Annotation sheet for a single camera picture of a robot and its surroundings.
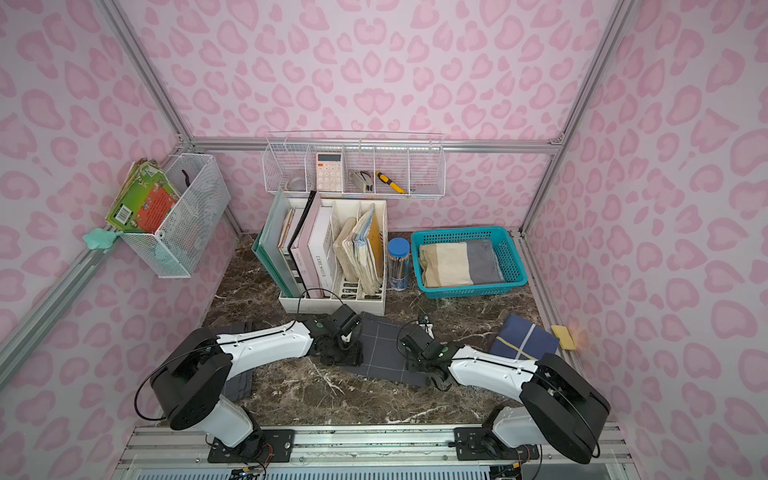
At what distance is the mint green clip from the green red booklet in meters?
0.03

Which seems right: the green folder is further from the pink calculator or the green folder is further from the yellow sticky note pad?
the yellow sticky note pad

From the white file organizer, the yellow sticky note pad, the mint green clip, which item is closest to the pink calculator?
the white file organizer

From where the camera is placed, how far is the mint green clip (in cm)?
63

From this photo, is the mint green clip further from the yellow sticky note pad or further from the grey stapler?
the yellow sticky note pad

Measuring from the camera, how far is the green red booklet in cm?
68

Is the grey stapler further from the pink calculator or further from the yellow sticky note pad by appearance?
the yellow sticky note pad
